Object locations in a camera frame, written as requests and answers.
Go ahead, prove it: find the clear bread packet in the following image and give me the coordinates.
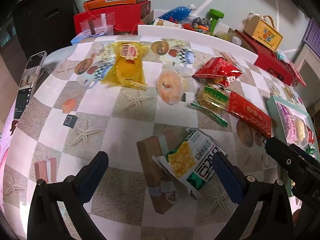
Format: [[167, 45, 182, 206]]
[[292, 116, 309, 144]]

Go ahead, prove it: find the green dumbbell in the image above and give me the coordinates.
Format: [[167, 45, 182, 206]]
[[209, 9, 225, 33]]

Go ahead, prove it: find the mint green box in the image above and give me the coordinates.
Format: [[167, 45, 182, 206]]
[[266, 95, 320, 198]]

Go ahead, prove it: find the red gift box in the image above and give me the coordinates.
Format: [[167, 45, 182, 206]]
[[74, 0, 152, 35]]

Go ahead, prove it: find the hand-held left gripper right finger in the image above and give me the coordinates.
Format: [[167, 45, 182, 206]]
[[212, 151, 293, 240]]

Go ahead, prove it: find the black smartphone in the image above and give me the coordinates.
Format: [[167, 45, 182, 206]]
[[14, 51, 47, 120]]

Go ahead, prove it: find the yellow cake packet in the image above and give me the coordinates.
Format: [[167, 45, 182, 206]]
[[101, 41, 148, 90]]

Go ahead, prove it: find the pale yellow jelly cup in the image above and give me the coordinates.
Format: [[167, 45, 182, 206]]
[[156, 69, 188, 105]]

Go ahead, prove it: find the blue white tissue pack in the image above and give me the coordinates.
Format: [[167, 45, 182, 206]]
[[71, 31, 114, 45]]

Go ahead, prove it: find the purple swiss roll packet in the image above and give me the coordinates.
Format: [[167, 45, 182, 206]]
[[276, 104, 300, 144]]

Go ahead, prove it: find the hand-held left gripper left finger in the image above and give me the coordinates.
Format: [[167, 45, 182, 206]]
[[27, 151, 109, 240]]

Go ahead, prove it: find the red white snack packet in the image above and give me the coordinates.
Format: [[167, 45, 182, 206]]
[[306, 126, 316, 144]]

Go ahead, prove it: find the black cabinet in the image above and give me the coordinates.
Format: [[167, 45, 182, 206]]
[[12, 0, 75, 48]]

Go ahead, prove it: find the purple plastic basket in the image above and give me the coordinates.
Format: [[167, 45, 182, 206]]
[[302, 17, 320, 47]]

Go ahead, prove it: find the orange flat box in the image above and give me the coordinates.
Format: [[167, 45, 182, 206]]
[[83, 0, 138, 10]]

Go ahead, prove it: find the white yellow small box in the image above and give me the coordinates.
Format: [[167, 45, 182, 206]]
[[152, 18, 182, 29]]

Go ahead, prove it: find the green white snack packet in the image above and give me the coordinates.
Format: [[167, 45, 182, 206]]
[[152, 127, 228, 198]]

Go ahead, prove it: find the red patterned gift bag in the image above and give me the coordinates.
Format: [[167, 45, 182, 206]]
[[287, 60, 307, 88]]

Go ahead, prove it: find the yellow gift box with handle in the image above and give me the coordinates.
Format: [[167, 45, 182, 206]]
[[243, 12, 283, 49]]

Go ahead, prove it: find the clear green-edged cookie packet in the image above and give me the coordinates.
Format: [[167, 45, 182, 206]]
[[191, 82, 230, 127]]

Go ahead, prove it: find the red crinkly snack packet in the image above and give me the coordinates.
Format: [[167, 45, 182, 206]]
[[192, 57, 245, 88]]

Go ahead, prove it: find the blue bead bottle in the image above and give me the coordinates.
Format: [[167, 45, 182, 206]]
[[157, 4, 197, 22]]

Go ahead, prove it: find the brown wooden cabinet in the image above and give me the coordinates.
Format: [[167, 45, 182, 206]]
[[0, 30, 28, 100]]

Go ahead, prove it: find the clear plastic box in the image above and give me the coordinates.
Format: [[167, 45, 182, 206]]
[[80, 12, 115, 34]]

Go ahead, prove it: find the red box with window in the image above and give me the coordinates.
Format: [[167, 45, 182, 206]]
[[235, 30, 294, 87]]

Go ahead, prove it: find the white cabinet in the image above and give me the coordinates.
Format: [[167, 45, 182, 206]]
[[294, 42, 320, 80]]

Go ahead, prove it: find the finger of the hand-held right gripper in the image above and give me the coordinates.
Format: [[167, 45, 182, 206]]
[[265, 137, 304, 180], [290, 144, 320, 174]]

